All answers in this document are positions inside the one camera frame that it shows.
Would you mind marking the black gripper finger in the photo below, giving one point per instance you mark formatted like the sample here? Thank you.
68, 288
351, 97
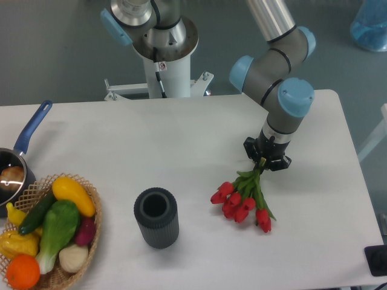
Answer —
252, 152
278, 164

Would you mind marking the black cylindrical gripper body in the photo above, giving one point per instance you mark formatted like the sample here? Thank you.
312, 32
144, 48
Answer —
269, 149

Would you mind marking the red tulip bouquet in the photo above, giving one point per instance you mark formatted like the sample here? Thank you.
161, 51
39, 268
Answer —
244, 195

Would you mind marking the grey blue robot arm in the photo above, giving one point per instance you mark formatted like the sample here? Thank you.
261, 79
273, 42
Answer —
265, 80

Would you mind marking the dark grey ribbed vase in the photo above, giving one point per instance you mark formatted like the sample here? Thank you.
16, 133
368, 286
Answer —
156, 213

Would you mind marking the black device at edge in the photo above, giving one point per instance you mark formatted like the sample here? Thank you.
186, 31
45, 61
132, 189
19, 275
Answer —
376, 258

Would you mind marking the blue translucent container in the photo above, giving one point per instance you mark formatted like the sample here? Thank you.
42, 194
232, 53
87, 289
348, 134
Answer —
368, 29

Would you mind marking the yellow squash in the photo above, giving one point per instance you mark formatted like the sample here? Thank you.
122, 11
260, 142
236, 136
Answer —
65, 188

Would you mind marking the green bok choy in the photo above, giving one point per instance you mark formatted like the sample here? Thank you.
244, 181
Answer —
59, 226

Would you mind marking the white garlic bulb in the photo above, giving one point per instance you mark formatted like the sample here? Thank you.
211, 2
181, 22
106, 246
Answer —
73, 257

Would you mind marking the dark green cucumber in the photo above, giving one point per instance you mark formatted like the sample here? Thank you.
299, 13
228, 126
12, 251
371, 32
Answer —
36, 215

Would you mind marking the brown bread roll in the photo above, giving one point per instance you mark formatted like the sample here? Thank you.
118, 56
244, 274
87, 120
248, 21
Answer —
12, 178

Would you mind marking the yellow corn cob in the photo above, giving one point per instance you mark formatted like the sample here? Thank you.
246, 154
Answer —
14, 244

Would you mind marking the orange fruit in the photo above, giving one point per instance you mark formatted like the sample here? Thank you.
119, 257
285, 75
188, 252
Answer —
23, 272

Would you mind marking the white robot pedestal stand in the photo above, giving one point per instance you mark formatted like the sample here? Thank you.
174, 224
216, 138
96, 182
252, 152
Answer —
166, 56

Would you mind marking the white frame at right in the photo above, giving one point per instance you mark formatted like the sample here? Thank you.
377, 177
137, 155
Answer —
374, 138

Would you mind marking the blue handled saucepan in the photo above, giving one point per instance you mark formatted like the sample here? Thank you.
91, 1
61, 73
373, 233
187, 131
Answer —
15, 156

